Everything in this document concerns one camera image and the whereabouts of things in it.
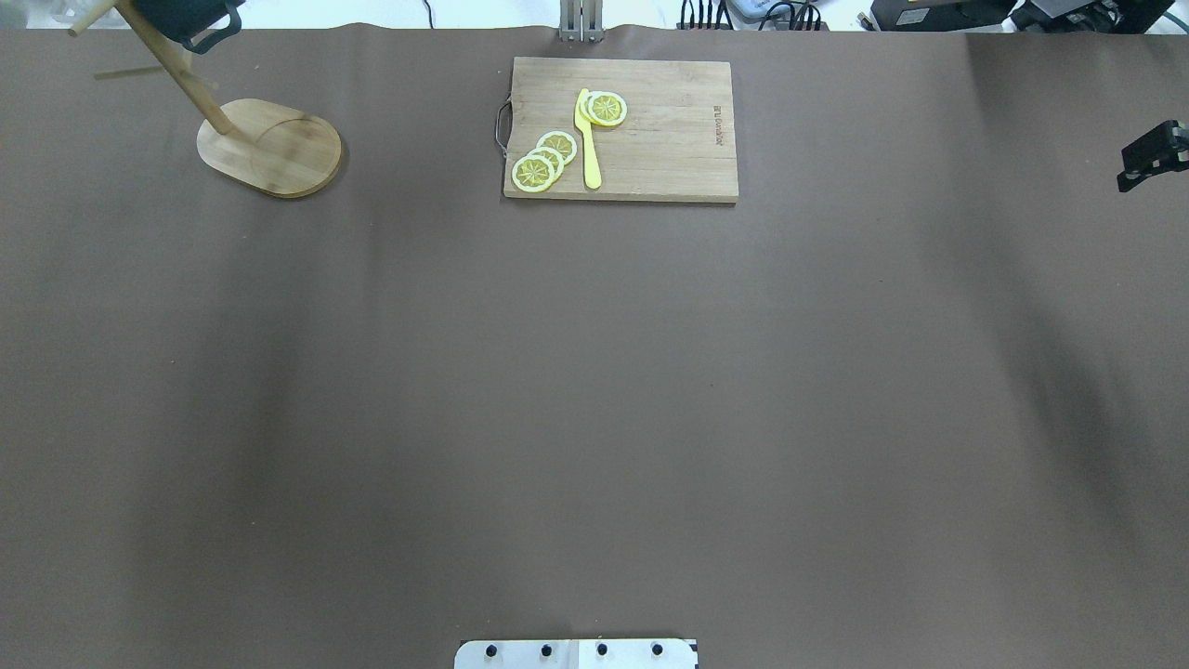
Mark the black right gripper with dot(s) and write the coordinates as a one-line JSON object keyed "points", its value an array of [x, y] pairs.
{"points": [[1152, 156]]}

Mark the wooden cup storage rack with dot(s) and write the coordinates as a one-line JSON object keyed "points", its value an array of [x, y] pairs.
{"points": [[263, 145]]}

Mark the wooden cutting board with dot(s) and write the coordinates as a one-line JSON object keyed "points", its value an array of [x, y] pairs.
{"points": [[677, 144]]}

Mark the lemon slice on knife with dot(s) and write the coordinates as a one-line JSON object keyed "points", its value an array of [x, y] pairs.
{"points": [[603, 108]]}

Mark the yellow plastic knife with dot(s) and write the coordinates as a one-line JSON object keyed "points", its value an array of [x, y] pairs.
{"points": [[592, 176]]}

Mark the lemon slice back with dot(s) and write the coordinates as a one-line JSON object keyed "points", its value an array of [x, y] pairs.
{"points": [[562, 142]]}

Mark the lemon slice middle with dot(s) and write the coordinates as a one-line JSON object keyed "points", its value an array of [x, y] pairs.
{"points": [[554, 157]]}

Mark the lemon slice front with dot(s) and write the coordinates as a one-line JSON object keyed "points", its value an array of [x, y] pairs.
{"points": [[532, 174]]}

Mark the aluminium frame post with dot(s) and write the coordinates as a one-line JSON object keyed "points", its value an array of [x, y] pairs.
{"points": [[581, 21]]}

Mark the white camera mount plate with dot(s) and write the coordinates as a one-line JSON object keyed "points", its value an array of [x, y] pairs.
{"points": [[578, 653]]}

